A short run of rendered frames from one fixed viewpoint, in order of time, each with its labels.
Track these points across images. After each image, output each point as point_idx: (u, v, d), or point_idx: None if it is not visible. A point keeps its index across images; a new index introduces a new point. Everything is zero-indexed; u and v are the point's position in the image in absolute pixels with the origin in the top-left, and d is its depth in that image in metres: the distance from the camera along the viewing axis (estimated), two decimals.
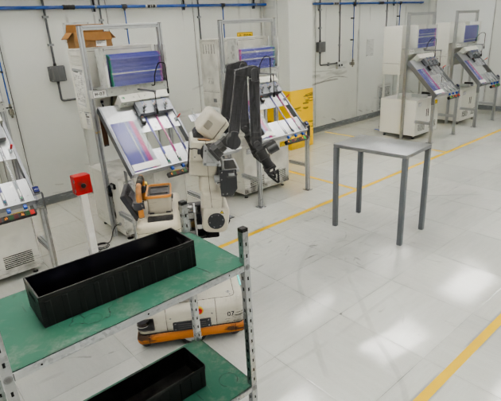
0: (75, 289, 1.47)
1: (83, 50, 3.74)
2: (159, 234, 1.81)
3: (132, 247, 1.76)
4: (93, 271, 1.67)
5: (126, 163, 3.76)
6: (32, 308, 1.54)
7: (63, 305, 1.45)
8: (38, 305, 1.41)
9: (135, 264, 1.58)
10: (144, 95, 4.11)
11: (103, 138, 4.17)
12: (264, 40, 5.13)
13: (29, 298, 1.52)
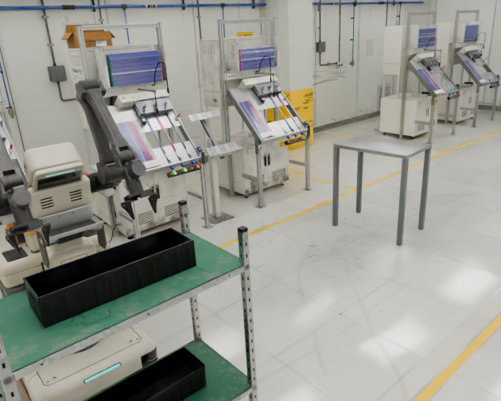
0: (75, 289, 1.47)
1: (83, 50, 3.74)
2: (159, 234, 1.81)
3: (132, 247, 1.76)
4: (93, 271, 1.67)
5: None
6: (32, 308, 1.54)
7: (63, 305, 1.45)
8: (38, 305, 1.41)
9: (135, 264, 1.58)
10: (144, 95, 4.11)
11: None
12: (264, 40, 5.13)
13: (29, 298, 1.52)
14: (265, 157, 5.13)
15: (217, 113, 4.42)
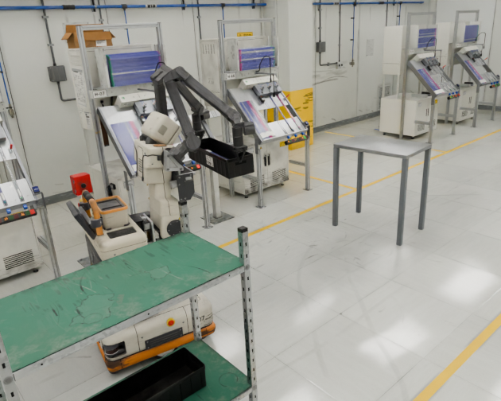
0: None
1: (83, 50, 3.74)
2: None
3: (198, 151, 2.85)
4: (211, 162, 2.73)
5: (126, 163, 3.76)
6: (231, 177, 2.57)
7: None
8: (252, 158, 2.60)
9: (227, 145, 2.86)
10: (144, 95, 4.11)
11: (103, 138, 4.17)
12: (264, 40, 5.13)
13: (232, 170, 2.55)
14: (265, 157, 5.13)
15: (217, 113, 4.42)
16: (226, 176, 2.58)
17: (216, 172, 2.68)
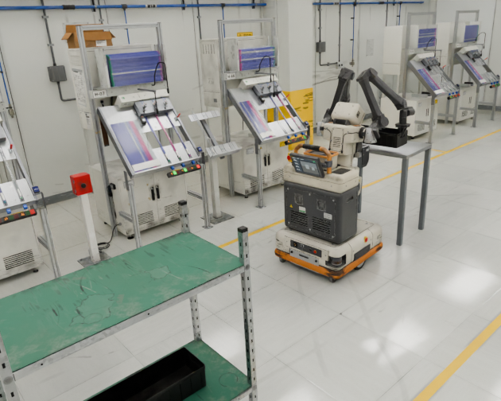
0: (394, 130, 3.71)
1: (83, 50, 3.74)
2: None
3: None
4: None
5: (126, 163, 3.76)
6: (398, 147, 3.57)
7: None
8: (407, 133, 3.63)
9: None
10: (144, 95, 4.11)
11: (103, 138, 4.17)
12: (264, 40, 5.13)
13: (398, 142, 3.56)
14: (265, 157, 5.13)
15: (217, 113, 4.42)
16: (393, 146, 3.57)
17: (379, 145, 3.65)
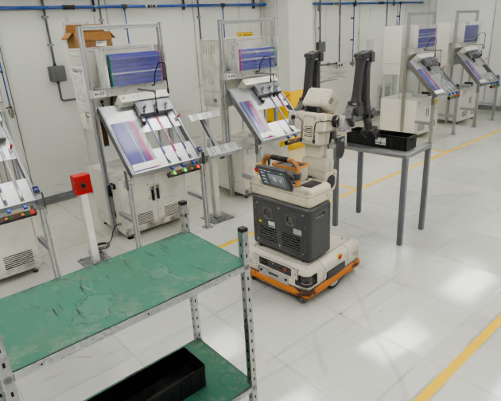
0: (403, 134, 3.84)
1: (83, 50, 3.74)
2: (352, 131, 4.00)
3: (363, 135, 3.92)
4: (381, 142, 3.83)
5: (126, 163, 3.76)
6: (407, 150, 3.70)
7: None
8: (416, 137, 3.77)
9: (381, 130, 3.98)
10: (144, 95, 4.11)
11: (103, 138, 4.17)
12: (264, 40, 5.13)
13: (408, 145, 3.69)
14: None
15: (217, 113, 4.42)
16: (402, 149, 3.70)
17: (390, 148, 3.78)
